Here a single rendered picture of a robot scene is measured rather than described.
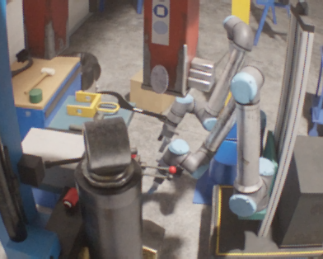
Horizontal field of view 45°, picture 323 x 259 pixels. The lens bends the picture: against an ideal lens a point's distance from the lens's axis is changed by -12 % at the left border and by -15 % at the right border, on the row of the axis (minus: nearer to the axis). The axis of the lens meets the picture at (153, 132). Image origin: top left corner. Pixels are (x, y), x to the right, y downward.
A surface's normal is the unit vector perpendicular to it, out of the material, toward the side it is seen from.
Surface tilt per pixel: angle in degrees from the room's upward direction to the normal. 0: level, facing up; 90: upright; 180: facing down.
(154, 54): 90
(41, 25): 90
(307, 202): 90
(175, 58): 90
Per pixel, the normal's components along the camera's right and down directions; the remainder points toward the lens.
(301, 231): -0.11, 0.58
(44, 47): -0.37, 0.54
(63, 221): 0.02, -0.81
